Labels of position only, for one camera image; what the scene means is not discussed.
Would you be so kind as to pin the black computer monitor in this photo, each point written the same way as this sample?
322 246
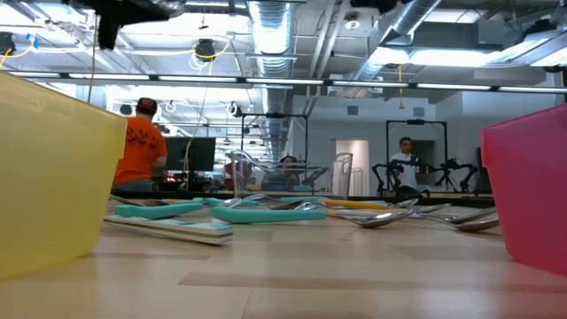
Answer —
199 153

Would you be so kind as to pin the long ceiling light bar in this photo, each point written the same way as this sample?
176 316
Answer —
283 81

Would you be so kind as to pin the person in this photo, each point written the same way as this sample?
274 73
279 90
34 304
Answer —
290 163
142 150
405 166

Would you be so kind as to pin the silver ceiling air duct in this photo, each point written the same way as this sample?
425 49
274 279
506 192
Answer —
412 17
271 35

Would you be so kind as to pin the clear plastic bin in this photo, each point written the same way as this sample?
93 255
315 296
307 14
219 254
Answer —
341 177

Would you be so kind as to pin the background black robot arm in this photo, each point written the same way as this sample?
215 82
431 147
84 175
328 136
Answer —
456 167
381 170

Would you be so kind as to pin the yellow plastic bin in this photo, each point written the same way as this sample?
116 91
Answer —
53 186

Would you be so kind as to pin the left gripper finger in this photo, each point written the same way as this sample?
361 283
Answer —
108 33

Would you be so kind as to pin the red plastic bin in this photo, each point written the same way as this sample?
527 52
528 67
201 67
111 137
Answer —
531 190

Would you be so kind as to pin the black background gantry frame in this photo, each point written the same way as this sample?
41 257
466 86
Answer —
416 121
274 115

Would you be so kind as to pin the round white ceiling fixture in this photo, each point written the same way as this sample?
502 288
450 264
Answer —
352 24

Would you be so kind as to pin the black ceiling device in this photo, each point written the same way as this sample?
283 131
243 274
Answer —
205 49
6 44

